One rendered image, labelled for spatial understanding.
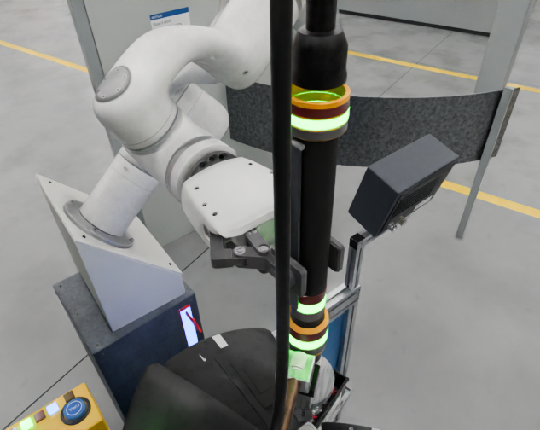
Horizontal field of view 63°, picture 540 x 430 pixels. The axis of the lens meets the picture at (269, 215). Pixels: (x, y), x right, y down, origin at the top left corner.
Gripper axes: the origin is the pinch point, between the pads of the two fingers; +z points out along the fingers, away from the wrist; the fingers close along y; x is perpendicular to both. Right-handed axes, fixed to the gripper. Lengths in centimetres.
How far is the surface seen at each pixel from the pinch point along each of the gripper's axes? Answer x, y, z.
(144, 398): -17.9, 16.0, -8.2
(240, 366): -41.2, -1.3, -17.1
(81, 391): -53, 23, -39
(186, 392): -20.7, 11.5, -7.6
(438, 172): -39, -74, -29
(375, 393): -160, -76, -31
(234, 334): -42.7, -4.7, -24.0
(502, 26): -98, -386, -168
